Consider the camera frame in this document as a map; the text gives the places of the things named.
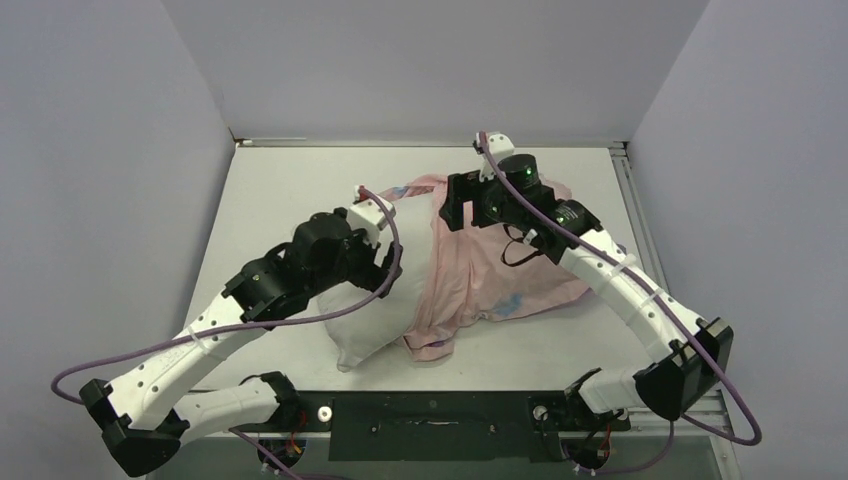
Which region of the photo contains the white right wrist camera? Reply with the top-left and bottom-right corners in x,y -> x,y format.
472,131 -> 515,182

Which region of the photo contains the white pillow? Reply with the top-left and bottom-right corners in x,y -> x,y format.
324,194 -> 433,372

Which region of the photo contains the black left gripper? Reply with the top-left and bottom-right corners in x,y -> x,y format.
307,221 -> 399,296

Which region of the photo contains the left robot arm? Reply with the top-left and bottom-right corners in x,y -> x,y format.
80,201 -> 402,477

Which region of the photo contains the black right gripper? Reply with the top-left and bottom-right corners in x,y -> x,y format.
441,168 -> 526,231

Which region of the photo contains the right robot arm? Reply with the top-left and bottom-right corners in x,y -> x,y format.
439,154 -> 734,428

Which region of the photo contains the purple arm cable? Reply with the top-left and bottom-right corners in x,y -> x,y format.
476,131 -> 763,478
51,187 -> 404,480

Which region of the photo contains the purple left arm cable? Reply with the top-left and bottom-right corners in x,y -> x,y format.
51,187 -> 404,480

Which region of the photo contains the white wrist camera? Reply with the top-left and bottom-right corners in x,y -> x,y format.
472,131 -> 515,182
347,185 -> 396,237

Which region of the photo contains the purple Elsa print pillowcase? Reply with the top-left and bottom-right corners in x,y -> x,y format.
380,174 -> 589,362

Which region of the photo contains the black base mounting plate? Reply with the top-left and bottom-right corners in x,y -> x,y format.
242,390 -> 631,462

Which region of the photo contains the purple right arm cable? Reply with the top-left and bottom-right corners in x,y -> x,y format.
476,131 -> 763,478

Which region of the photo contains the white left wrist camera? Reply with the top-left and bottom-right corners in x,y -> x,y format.
347,185 -> 396,237

